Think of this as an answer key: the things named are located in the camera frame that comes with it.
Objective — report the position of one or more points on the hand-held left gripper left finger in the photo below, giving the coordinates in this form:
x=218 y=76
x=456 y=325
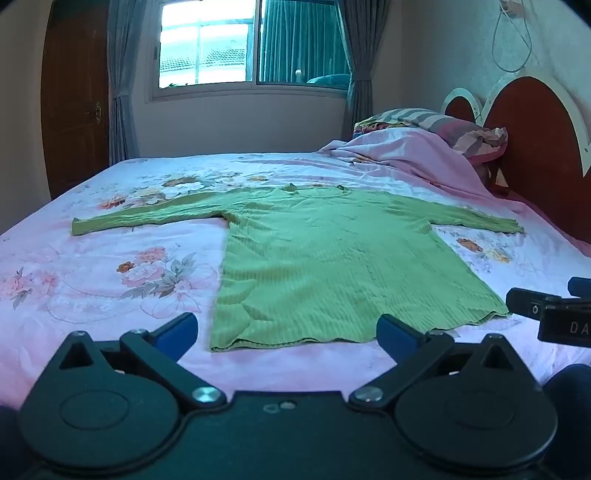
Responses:
x=179 y=333

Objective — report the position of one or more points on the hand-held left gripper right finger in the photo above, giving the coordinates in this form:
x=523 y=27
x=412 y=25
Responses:
x=392 y=333

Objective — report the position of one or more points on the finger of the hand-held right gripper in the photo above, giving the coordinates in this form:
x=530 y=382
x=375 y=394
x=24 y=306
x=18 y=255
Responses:
x=526 y=302
x=581 y=286

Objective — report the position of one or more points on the green ribbed sweater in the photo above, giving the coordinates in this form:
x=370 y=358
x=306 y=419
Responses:
x=332 y=258

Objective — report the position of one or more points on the dark blue cloth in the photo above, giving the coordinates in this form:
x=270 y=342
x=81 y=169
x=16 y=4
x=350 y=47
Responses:
x=570 y=406

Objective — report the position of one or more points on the floral pink bed sheet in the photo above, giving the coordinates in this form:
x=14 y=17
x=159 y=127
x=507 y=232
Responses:
x=138 y=249

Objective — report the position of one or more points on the red wooden headboard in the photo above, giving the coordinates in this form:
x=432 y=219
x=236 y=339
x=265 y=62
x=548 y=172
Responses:
x=535 y=147

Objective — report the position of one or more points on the pink blanket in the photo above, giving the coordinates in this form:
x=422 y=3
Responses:
x=415 y=157

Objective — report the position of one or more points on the striped pillow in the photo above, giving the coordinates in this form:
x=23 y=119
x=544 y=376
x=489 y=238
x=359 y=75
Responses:
x=443 y=124

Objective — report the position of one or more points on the brown wooden door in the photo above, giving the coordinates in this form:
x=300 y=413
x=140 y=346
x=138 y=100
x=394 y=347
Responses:
x=74 y=97

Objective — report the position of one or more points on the grey curtain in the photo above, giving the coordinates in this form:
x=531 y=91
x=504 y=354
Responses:
x=123 y=78
x=362 y=60

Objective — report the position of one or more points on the window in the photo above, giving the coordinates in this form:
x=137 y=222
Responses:
x=249 y=46

